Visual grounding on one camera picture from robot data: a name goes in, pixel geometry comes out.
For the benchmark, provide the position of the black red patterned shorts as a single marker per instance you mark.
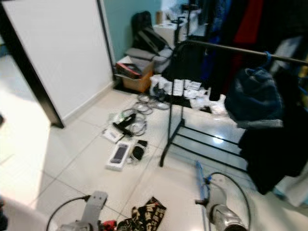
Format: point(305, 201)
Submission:
point(144, 214)

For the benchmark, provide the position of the grey black shoulder bag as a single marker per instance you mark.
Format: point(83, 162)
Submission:
point(154, 42)

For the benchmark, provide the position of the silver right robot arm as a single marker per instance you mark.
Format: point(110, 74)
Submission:
point(228, 219)

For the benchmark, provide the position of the white box with handheld console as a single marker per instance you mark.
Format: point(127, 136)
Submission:
point(119, 155)

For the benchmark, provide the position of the white plastic packet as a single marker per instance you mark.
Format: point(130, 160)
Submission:
point(209, 103)
point(185, 86)

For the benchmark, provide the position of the black handheld tool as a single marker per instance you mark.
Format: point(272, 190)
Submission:
point(125, 122)

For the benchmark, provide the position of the small white box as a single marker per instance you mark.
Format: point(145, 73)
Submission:
point(113, 135)

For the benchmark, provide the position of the blue denim shorts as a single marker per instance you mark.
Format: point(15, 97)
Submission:
point(252, 98)

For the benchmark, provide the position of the brown cardboard box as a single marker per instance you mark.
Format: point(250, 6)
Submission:
point(137, 84)

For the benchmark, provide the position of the red black flat box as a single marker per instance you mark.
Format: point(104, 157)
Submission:
point(127, 70)

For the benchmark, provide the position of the grey hard case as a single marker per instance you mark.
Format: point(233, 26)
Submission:
point(149, 60)

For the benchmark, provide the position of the black metal clothes rack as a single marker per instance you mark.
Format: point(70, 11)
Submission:
point(245, 51)

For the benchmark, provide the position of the dark blue hanging garment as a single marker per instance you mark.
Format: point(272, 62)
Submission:
point(219, 29)

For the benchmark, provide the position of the white cabinet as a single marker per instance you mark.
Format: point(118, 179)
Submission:
point(173, 30)

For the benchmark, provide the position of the white grey hanging garment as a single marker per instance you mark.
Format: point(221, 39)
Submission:
point(288, 48)

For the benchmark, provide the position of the red hanging shirt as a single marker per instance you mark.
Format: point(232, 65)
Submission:
point(252, 21)

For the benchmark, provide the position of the small brown box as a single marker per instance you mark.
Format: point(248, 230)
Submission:
point(159, 17)

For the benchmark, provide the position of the black hanging garment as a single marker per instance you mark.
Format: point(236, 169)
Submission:
point(288, 19)

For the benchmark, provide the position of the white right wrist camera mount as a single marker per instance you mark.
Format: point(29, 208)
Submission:
point(215, 190)

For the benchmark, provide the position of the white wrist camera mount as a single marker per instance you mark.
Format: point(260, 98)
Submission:
point(96, 207)
point(215, 190)

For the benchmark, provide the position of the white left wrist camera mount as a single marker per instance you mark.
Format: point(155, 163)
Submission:
point(96, 207)

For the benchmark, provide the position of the black wall trim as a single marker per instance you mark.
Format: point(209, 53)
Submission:
point(107, 43)

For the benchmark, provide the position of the black door frame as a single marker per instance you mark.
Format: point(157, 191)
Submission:
point(31, 72)

